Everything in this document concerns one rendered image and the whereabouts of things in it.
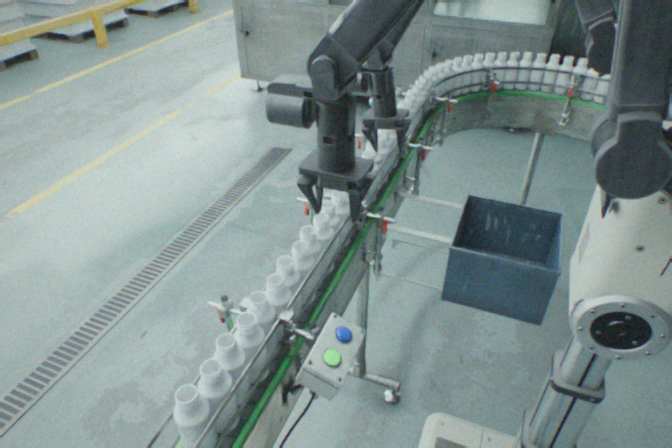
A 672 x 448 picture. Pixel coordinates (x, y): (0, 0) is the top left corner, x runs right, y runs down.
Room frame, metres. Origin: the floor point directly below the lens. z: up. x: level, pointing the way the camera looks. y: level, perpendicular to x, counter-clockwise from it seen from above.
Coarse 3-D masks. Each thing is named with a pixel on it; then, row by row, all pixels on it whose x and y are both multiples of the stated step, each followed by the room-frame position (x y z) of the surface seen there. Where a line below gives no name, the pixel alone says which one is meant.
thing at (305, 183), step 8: (304, 176) 0.65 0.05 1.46; (312, 176) 0.65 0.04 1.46; (296, 184) 0.64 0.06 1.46; (304, 184) 0.63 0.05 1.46; (312, 184) 0.64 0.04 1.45; (304, 192) 0.64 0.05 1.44; (312, 192) 0.64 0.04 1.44; (320, 192) 0.67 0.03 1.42; (312, 200) 0.64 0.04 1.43; (320, 200) 0.66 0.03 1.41; (320, 208) 0.66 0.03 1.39
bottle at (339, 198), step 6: (336, 192) 1.08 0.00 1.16; (342, 192) 1.08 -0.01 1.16; (336, 198) 1.05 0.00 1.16; (342, 198) 1.05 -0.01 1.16; (336, 204) 1.05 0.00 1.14; (342, 204) 1.05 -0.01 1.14; (348, 204) 1.07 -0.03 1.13; (336, 210) 1.04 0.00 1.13; (342, 210) 1.04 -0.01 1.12; (348, 210) 1.05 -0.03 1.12; (342, 216) 1.04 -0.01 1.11; (348, 222) 1.05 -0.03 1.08; (342, 228) 1.04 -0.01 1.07; (348, 228) 1.05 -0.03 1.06; (342, 234) 1.04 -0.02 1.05; (342, 240) 1.04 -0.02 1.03; (348, 240) 1.05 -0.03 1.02
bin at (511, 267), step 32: (480, 224) 1.37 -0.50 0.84; (512, 224) 1.33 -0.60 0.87; (544, 224) 1.29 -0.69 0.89; (480, 256) 1.07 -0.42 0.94; (512, 256) 1.32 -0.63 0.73; (544, 256) 1.28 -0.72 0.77; (448, 288) 1.10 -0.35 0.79; (480, 288) 1.07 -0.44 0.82; (512, 288) 1.04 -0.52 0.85; (544, 288) 1.00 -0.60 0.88
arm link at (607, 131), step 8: (608, 120) 0.54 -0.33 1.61; (600, 128) 0.54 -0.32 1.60; (608, 128) 0.52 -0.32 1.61; (616, 128) 0.51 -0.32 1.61; (664, 128) 0.51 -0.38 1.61; (600, 136) 0.52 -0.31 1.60; (608, 136) 0.50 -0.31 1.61; (664, 136) 0.50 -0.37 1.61; (592, 144) 0.54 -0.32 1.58; (600, 144) 0.50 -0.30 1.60
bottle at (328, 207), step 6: (324, 204) 1.03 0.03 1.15; (330, 204) 1.03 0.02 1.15; (324, 210) 1.00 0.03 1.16; (330, 210) 1.00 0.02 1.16; (330, 216) 1.00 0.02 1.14; (336, 216) 1.01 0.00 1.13; (330, 222) 0.99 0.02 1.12; (336, 222) 1.00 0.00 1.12; (336, 228) 1.00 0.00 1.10; (336, 240) 1.00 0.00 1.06; (336, 246) 1.00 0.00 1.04; (336, 252) 0.99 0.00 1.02
